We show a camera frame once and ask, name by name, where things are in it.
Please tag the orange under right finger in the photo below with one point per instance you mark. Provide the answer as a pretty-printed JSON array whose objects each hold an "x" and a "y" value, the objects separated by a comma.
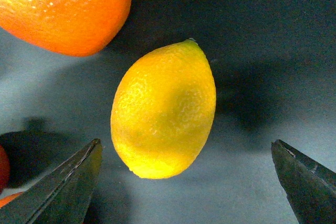
[{"x": 9, "y": 198}]

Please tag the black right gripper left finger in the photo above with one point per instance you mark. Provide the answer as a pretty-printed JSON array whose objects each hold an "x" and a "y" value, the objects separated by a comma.
[{"x": 64, "y": 195}]

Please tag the yellow lemon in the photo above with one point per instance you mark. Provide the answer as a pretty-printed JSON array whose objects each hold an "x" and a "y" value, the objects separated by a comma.
[{"x": 163, "y": 111}]

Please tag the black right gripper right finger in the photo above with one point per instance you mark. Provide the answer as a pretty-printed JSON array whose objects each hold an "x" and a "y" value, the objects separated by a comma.
[{"x": 309, "y": 186}]

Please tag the large bumpy orange centre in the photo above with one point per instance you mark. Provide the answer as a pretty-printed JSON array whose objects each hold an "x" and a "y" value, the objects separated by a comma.
[{"x": 77, "y": 28}]

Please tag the red peach fruit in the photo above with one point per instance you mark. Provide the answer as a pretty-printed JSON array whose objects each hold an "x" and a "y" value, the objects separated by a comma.
[{"x": 4, "y": 169}]

